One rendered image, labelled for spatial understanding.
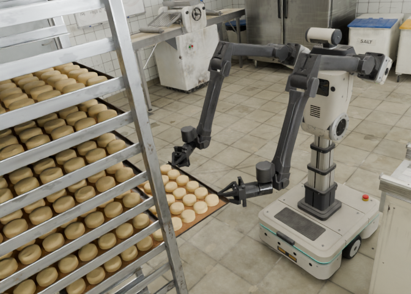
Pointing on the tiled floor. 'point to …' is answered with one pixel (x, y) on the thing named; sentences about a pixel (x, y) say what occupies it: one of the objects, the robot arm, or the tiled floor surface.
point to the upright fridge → (296, 13)
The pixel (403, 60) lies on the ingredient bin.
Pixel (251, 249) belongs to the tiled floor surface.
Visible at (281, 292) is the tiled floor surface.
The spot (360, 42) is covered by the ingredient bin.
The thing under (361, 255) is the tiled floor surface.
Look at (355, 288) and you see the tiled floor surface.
